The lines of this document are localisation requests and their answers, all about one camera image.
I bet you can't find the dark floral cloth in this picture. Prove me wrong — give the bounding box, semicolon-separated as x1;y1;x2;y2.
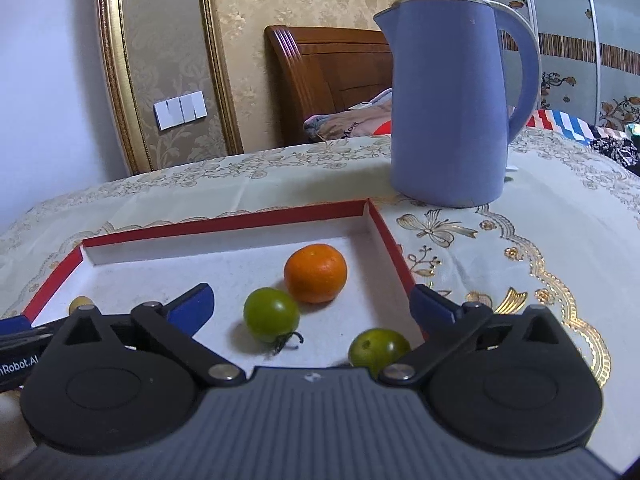
587;125;640;177

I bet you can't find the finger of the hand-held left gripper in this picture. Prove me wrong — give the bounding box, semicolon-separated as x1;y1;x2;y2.
0;316;68;353

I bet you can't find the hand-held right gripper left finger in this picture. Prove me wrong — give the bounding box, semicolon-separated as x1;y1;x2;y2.
45;284;247;389

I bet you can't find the red white blue striped blanket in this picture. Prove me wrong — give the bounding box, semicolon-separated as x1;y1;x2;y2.
505;105;603;147

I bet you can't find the white wall switch panel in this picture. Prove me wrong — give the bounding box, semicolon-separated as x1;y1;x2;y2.
153;90;207;131

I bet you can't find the brown garment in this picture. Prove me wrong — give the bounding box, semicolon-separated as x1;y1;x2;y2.
303;87;396;145

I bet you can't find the red cardboard box lid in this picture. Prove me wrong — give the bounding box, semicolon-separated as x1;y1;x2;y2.
22;199;431;368

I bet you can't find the wooden bed headboard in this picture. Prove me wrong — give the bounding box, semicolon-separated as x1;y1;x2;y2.
264;25;396;153

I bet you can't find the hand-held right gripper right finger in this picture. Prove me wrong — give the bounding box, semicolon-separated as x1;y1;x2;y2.
381;284;597;387

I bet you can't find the blue electric kettle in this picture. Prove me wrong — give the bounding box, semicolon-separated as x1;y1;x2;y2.
373;0;542;209

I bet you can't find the patterned sliding wardrobe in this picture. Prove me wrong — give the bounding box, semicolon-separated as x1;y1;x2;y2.
452;0;640;133

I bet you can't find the small orange mandarin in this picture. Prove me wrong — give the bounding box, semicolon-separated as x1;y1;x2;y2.
283;243;348;305

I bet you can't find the gold framed wall panel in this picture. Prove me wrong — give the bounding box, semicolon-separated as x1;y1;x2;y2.
95;0;245;176

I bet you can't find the green tomato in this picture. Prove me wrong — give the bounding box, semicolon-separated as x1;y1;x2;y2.
348;328;412;380
243;287;305;357

